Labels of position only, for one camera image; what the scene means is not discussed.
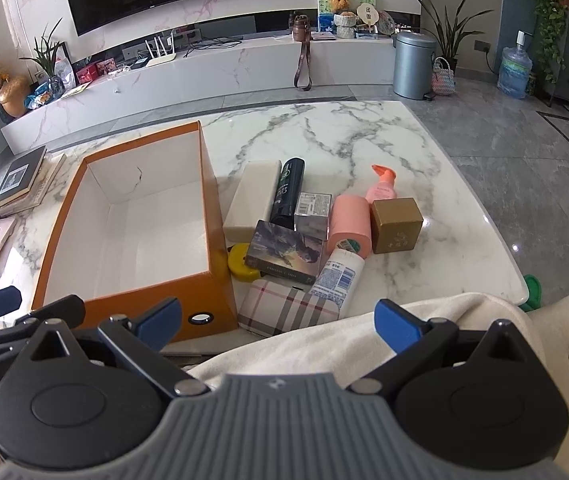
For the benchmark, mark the dark cover book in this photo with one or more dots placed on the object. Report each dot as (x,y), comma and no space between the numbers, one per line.
(17,180)

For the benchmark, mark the trailing ivy plant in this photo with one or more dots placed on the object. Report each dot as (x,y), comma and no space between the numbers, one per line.
(551,5)

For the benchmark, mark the round hand fan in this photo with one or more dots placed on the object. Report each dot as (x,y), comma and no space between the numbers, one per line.
(367,12)

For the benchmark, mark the white router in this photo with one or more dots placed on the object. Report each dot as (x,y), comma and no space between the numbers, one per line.
(159,55)

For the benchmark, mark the cream blanket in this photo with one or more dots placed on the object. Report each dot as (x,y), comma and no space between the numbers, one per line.
(314,345)

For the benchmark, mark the gold vase with dried flowers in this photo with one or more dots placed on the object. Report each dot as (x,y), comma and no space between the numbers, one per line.
(12,95)

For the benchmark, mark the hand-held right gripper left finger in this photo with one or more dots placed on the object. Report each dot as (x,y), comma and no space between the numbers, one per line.
(160,319)

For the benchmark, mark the grey trash can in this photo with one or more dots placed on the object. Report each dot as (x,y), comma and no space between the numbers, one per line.
(413,65)

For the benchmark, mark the green object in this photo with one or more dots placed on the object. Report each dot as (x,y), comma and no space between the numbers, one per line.
(532,290)

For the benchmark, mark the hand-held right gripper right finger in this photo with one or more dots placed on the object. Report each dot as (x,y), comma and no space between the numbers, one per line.
(397,326)

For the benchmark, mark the white marble TV cabinet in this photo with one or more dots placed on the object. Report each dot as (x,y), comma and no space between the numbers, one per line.
(214,77)

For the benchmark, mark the long-leaf potted plant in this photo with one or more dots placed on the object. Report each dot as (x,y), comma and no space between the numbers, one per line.
(447,30)

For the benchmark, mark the white box with orange rim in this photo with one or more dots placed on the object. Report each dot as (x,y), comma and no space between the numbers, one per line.
(134,240)

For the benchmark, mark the pink spray bottle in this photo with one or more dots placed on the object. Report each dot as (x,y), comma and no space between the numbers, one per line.
(383,185)

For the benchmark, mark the white tube with blue label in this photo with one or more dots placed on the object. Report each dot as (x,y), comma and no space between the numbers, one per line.
(337,275)

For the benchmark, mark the woven handbag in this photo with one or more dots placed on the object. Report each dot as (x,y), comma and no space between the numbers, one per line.
(444,80)

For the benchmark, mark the green plant in glass vase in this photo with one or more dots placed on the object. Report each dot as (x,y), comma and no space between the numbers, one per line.
(49,57)

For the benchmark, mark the pink notebook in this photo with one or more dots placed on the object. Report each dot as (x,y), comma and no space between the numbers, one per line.
(324,36)

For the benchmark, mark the decorative plate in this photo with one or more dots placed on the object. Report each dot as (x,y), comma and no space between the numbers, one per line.
(387,22)

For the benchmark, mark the red box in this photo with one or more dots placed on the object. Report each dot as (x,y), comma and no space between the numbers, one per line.
(95,71)

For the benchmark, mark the cream rectangular box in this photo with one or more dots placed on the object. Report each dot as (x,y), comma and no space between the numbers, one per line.
(252,200)

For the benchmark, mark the blue snack bag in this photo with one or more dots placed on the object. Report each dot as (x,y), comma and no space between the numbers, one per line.
(43,95)

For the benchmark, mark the plaid case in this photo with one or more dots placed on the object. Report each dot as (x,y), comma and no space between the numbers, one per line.
(284,307)

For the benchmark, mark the brown teddy bear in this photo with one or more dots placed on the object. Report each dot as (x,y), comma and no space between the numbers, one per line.
(342,2)

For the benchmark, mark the small silver box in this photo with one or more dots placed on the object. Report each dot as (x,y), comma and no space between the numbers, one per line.
(313,215)

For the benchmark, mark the blue water jug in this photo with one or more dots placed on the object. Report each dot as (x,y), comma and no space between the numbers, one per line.
(514,70)

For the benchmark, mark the white round container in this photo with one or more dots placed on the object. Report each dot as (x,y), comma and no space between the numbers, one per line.
(345,25)

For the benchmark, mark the gold cube box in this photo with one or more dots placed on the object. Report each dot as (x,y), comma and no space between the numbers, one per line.
(397,225)

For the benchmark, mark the dark illustrated box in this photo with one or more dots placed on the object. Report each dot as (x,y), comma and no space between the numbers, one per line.
(284,250)

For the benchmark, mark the pink cylinder container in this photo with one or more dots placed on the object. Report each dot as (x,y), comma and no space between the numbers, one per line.
(349,222)

